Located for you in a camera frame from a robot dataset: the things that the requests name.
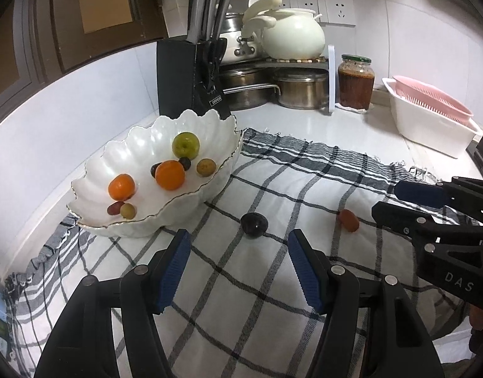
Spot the white plastic basin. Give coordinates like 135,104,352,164
382,77,482,159

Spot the steel handled knife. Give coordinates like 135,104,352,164
212,0,232,42
200,0,220,42
185,0,208,44

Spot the deep steel pot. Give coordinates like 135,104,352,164
273,69,331,110

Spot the white ceramic pot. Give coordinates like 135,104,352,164
261,8,326,60

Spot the brown window frame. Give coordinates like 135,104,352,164
0,0,167,127

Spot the pink plastic colander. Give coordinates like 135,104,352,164
393,75,474,121

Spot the green plum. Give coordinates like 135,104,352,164
171,132,200,158

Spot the black knife block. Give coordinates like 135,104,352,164
157,35,231,121

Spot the black and white checked cloth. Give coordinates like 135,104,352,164
3,127,474,378

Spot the glass jar of red sauce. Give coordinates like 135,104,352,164
338,54,375,111

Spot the red oval fruit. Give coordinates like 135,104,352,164
338,209,360,232

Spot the orange tangerine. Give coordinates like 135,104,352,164
108,174,136,201
155,160,186,191

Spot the wide steel pot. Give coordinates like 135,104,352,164
220,67,281,111

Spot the white ceramic ladle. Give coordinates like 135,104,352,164
242,0,283,22
241,16,277,36

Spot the white scalloped bowl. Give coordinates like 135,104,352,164
67,109,244,239

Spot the large dark purple plum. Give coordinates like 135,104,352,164
240,212,269,239

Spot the white kitchen shelf rack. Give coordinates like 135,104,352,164
220,44,336,114

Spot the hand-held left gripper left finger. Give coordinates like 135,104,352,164
34,228,192,378

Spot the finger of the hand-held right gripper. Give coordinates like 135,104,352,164
371,202,483,245
394,176,483,225

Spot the black handled knife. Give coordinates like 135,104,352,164
202,37,228,87

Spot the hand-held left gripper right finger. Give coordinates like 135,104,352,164
287,229,443,378

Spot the tan cardboard sheet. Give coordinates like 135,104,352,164
78,0,134,34

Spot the steel pot with lid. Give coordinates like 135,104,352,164
220,12,266,64

